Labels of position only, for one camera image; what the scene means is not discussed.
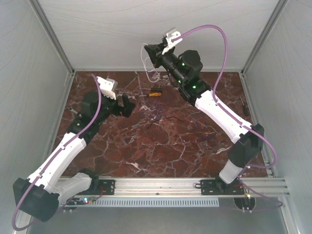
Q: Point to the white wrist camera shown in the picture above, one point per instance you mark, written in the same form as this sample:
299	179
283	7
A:
107	87
171	39

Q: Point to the black left mount plate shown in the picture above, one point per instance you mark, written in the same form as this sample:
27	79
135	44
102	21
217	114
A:
102	187

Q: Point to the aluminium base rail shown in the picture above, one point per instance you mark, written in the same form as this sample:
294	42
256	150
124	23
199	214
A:
136	186

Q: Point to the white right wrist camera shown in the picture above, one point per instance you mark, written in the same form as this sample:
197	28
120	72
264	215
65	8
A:
171	39

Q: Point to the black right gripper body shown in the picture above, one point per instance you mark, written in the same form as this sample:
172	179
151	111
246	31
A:
168	60

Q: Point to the silver wrench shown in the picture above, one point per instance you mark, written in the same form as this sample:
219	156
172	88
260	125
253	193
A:
72	110

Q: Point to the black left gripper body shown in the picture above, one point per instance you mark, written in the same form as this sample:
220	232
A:
110	106

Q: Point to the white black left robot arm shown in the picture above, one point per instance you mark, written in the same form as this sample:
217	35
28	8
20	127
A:
41	193

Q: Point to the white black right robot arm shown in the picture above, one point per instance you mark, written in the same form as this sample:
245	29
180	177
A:
246	138

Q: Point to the yellow handled screwdriver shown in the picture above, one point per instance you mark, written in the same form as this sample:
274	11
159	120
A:
157	94

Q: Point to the black mount plate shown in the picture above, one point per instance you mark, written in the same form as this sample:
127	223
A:
213	187
102	187

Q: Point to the black right mount plate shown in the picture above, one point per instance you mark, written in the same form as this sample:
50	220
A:
213	187

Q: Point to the black zip tie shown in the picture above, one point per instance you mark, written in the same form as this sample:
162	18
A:
164	118

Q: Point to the grey slotted cable duct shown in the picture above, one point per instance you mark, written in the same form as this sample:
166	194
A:
149	202

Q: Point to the black handled screwdriver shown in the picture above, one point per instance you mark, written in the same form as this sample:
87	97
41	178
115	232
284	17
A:
157	90

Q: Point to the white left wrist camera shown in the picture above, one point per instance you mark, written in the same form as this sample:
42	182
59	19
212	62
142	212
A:
107	87

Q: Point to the small black screwdriver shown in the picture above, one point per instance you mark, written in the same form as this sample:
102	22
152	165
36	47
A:
245	108

